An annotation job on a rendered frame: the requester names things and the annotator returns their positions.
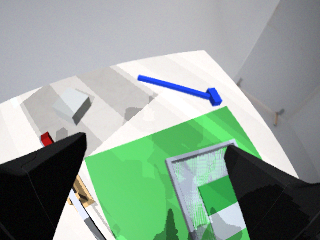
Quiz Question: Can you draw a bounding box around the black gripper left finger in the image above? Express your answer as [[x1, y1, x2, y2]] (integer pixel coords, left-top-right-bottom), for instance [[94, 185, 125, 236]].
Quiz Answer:
[[0, 132, 88, 240]]

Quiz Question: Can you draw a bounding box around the grey rectangular block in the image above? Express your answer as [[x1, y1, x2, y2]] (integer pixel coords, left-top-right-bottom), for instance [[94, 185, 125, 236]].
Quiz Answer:
[[53, 87, 91, 125]]

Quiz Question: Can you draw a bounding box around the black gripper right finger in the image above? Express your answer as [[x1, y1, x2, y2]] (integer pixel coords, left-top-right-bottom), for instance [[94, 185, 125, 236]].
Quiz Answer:
[[224, 144, 320, 240]]

